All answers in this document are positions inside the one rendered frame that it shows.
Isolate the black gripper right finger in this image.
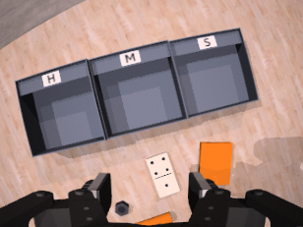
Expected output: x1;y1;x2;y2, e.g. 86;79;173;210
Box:
182;172;303;227

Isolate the white domino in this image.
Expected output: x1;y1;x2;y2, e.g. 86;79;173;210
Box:
146;152;180;198

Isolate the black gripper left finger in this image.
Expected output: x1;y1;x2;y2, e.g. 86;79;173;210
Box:
0;173;113;227

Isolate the dark grey three-compartment bin rack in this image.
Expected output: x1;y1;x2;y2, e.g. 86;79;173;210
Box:
15;28;259;157

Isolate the dark grey hex nut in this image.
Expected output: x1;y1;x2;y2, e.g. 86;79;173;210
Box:
115;200;129;216

